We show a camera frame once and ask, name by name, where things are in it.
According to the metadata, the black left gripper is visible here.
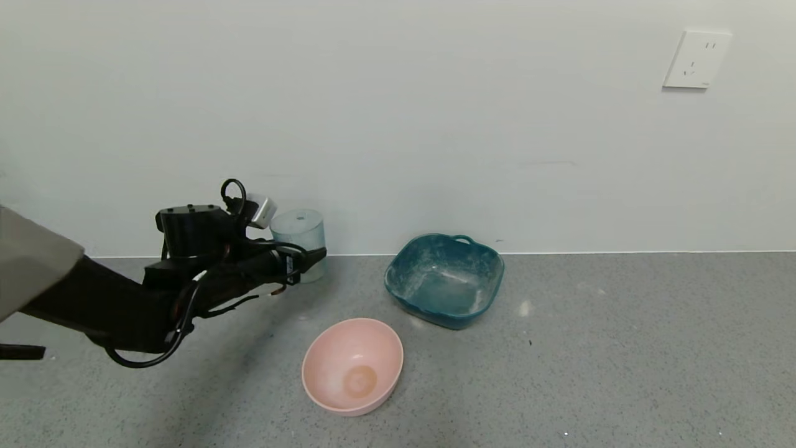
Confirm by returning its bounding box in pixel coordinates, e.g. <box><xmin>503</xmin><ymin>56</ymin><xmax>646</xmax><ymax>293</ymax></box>
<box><xmin>238</xmin><ymin>246</ymin><xmax>327</xmax><ymax>286</ymax></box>

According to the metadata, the translucent ribbed plastic cup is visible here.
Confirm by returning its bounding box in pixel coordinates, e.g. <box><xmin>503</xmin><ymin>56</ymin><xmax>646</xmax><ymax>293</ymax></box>
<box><xmin>270</xmin><ymin>209</ymin><xmax>326</xmax><ymax>284</ymax></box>

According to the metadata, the pink round bowl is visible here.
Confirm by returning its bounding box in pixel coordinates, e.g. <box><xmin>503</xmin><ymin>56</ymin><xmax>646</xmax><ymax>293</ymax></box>
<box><xmin>302</xmin><ymin>317</ymin><xmax>405</xmax><ymax>416</ymax></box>

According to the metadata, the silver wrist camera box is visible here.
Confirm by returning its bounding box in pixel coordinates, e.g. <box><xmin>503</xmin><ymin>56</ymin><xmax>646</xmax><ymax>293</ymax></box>
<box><xmin>246</xmin><ymin>194</ymin><xmax>278</xmax><ymax>230</ymax></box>

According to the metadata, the thin black camera cable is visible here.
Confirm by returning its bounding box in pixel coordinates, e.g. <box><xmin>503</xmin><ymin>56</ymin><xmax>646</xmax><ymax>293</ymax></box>
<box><xmin>220</xmin><ymin>179</ymin><xmax>249</xmax><ymax>216</ymax></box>

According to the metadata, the teal square bowl with handles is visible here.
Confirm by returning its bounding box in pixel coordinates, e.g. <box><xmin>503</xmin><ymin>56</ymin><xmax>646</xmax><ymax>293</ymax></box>
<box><xmin>384</xmin><ymin>233</ymin><xmax>505</xmax><ymax>330</ymax></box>

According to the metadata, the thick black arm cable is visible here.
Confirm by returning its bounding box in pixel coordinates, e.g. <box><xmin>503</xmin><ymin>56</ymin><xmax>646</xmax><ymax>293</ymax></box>
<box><xmin>104</xmin><ymin>274</ymin><xmax>207</xmax><ymax>369</ymax></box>

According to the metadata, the white wall power outlet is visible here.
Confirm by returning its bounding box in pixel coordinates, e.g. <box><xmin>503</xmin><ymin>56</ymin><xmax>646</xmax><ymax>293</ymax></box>
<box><xmin>662</xmin><ymin>30</ymin><xmax>733</xmax><ymax>90</ymax></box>

